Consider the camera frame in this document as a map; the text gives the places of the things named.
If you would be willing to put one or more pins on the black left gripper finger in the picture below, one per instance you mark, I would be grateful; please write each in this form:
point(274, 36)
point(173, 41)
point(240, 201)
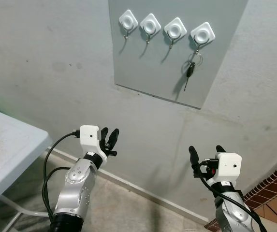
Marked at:
point(113, 138)
point(104, 135)

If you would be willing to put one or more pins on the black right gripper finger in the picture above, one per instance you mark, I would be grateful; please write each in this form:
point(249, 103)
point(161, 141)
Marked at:
point(221, 150)
point(194, 157)

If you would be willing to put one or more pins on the red brick edging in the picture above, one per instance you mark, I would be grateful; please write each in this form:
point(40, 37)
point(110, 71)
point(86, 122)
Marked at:
point(269, 186)

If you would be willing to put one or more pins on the white metal table leg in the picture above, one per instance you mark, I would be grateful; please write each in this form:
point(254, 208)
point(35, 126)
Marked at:
point(36, 213)

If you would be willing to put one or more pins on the white plastic folding table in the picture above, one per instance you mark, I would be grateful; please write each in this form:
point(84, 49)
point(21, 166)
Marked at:
point(7, 150)

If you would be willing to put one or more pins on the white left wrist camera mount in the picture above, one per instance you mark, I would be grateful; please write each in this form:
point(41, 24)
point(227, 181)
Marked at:
point(89, 137)

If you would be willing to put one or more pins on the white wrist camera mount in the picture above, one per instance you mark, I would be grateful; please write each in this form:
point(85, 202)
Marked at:
point(89, 137)
point(227, 165)

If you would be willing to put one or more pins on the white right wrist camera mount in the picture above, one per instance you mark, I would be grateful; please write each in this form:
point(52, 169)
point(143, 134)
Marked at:
point(227, 165)

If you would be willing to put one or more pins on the grey metal wall board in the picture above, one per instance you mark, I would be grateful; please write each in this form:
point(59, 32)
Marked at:
point(143, 63)

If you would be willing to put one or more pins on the white square wall hook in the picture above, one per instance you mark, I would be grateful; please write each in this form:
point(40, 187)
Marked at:
point(150, 25)
point(175, 30)
point(202, 35)
point(128, 20)

